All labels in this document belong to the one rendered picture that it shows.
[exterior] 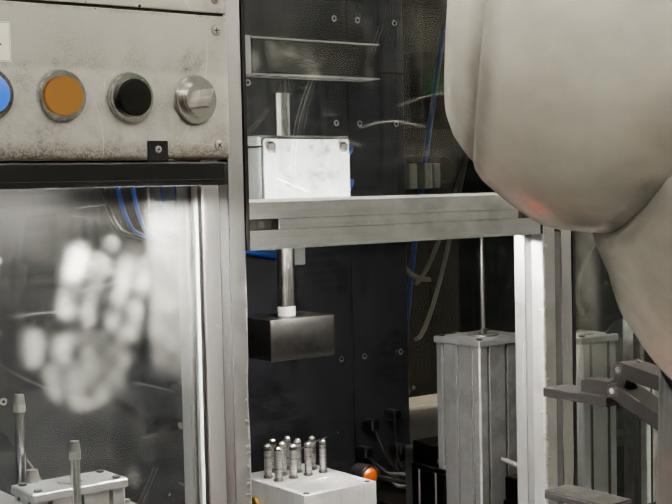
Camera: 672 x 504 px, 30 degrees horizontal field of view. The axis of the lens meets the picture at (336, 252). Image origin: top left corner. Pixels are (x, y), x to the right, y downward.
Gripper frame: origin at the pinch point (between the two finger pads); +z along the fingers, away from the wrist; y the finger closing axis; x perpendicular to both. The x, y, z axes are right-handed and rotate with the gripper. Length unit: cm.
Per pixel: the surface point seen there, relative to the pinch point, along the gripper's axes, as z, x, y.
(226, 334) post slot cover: 21.5, 20.9, 9.4
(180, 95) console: 20.0, 25.6, 29.8
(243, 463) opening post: 21.4, 19.5, -2.1
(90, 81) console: 20.4, 33.5, 30.8
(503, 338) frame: 38.1, -28.6, 3.1
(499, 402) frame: 38.2, -27.8, -4.6
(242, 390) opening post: 21.4, 19.4, 4.3
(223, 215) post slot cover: 21.5, 20.9, 19.7
